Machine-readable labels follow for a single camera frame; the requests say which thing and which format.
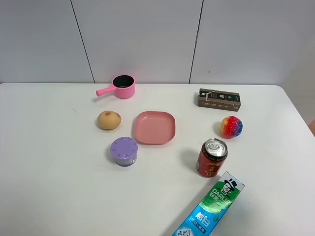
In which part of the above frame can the brown cardboard box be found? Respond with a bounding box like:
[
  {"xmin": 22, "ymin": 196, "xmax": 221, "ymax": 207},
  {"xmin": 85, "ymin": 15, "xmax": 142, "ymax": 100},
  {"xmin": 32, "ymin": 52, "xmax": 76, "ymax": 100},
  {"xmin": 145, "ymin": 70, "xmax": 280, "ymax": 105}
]
[{"xmin": 198, "ymin": 88, "xmax": 241, "ymax": 112}]

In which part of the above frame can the Darlie toothpaste box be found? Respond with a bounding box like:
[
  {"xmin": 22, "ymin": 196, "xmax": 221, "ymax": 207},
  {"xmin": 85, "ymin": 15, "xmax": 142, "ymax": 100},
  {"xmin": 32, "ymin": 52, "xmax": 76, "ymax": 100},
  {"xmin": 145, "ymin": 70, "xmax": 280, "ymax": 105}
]
[{"xmin": 173, "ymin": 172, "xmax": 245, "ymax": 236}]

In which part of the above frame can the purple lidded jar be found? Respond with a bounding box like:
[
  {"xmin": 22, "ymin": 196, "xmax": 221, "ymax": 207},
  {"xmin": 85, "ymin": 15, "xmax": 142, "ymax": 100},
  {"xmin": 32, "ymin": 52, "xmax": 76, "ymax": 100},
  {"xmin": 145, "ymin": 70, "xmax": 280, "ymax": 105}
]
[{"xmin": 110, "ymin": 137, "xmax": 138, "ymax": 167}]

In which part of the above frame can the pink toy saucepan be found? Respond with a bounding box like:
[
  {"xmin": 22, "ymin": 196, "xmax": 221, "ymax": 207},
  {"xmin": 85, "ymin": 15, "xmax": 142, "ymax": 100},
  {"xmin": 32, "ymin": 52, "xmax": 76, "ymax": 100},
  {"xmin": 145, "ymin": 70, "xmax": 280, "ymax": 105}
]
[{"xmin": 95, "ymin": 75, "xmax": 135, "ymax": 99}]

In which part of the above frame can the red drink can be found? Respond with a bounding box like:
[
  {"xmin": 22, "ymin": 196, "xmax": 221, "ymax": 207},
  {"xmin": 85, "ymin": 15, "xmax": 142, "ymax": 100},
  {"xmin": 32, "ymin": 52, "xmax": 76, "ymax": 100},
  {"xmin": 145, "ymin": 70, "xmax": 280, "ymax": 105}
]
[{"xmin": 196, "ymin": 138, "xmax": 228, "ymax": 177}]

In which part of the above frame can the pink square plate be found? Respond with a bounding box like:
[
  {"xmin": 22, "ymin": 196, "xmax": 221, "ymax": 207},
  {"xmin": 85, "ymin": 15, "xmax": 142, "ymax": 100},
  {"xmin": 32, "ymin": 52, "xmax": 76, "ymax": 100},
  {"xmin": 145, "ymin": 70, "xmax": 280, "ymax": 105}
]
[{"xmin": 133, "ymin": 111, "xmax": 176, "ymax": 145}]

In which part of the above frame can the rainbow spiky ball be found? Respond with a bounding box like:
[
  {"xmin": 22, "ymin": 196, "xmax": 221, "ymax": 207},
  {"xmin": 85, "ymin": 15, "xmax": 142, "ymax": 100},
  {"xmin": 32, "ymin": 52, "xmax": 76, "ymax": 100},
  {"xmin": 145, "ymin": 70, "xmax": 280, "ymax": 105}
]
[{"xmin": 220, "ymin": 116, "xmax": 243, "ymax": 138}]

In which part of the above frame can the brown potato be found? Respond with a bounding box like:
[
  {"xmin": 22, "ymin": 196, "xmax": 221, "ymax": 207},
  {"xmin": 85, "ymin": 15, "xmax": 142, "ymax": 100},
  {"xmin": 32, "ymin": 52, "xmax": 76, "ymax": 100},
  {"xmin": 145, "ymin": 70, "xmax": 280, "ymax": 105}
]
[{"xmin": 97, "ymin": 111, "xmax": 122, "ymax": 130}]

